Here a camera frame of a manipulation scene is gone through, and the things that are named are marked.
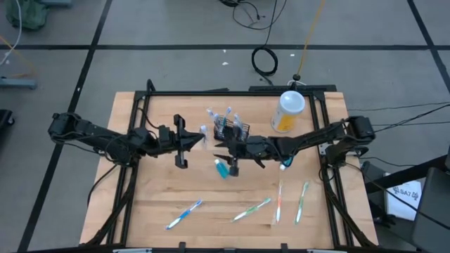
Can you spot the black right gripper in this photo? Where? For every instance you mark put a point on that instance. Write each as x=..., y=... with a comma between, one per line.
x=253, y=147

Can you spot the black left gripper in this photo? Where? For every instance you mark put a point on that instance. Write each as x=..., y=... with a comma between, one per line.
x=179, y=140

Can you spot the orange toothbrush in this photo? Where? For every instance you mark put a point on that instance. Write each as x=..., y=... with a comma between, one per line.
x=278, y=204

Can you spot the green toothbrush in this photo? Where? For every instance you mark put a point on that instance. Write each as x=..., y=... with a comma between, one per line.
x=301, y=204
x=251, y=209

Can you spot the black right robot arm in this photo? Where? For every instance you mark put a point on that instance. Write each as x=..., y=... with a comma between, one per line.
x=316, y=137

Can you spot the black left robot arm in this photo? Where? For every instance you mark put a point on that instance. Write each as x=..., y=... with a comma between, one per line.
x=95, y=135

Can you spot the white yellow-label wipes canister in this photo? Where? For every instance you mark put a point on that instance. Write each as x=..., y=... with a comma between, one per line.
x=283, y=123

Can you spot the black round knob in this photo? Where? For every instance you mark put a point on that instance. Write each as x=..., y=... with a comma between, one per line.
x=296, y=76

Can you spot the black table clamp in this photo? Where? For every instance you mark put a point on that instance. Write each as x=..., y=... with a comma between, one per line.
x=284, y=247
x=181, y=246

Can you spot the black metal bar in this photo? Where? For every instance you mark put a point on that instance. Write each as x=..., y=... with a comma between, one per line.
x=404, y=175

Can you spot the grey metal base bar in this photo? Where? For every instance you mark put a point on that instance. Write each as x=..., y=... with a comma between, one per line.
x=17, y=83

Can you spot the white labelled box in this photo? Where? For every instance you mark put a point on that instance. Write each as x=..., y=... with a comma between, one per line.
x=404, y=204

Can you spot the grey flat plate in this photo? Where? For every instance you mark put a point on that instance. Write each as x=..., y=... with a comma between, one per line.
x=56, y=3

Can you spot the green fabric bag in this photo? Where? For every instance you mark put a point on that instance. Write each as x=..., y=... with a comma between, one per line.
x=28, y=14

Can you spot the black metal table frame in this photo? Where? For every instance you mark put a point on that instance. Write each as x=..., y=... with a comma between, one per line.
x=228, y=93

